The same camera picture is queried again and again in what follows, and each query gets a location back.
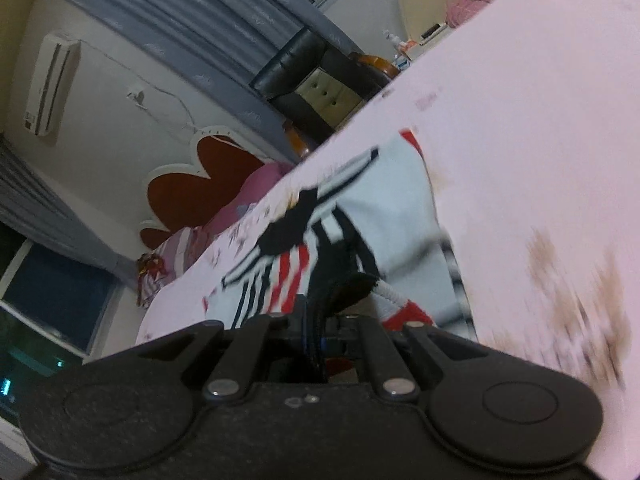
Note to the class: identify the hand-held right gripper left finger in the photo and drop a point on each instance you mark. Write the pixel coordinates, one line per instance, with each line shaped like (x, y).
(240, 355)

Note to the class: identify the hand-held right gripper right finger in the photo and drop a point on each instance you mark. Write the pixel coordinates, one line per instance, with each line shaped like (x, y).
(382, 360)

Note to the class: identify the striped knit sweater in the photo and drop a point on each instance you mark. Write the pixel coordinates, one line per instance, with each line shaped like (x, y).
(390, 200)

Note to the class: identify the striped pillow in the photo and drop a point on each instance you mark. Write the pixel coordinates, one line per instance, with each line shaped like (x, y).
(165, 265)

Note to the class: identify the red heart-shaped headboard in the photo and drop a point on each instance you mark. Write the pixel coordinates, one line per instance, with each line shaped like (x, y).
(200, 185)

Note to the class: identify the large window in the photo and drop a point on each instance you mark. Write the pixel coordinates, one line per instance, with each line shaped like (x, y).
(50, 310)

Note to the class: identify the grey pleated curtain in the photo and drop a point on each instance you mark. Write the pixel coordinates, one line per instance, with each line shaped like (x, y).
(45, 200)

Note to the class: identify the black leather chair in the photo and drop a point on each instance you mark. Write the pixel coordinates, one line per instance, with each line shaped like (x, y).
(320, 80)

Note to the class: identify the floral pink bed sheet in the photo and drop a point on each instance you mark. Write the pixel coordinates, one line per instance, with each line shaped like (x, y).
(525, 110)

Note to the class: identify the small white bottle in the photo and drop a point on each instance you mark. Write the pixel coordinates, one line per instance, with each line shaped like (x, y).
(397, 50)

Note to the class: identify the white air conditioner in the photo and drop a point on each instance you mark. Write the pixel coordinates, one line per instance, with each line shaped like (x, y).
(50, 85)

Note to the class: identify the wide grey curtain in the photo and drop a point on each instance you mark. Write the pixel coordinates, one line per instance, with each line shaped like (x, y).
(200, 25)

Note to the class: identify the white wall plug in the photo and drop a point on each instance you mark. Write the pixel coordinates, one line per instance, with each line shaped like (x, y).
(136, 96)

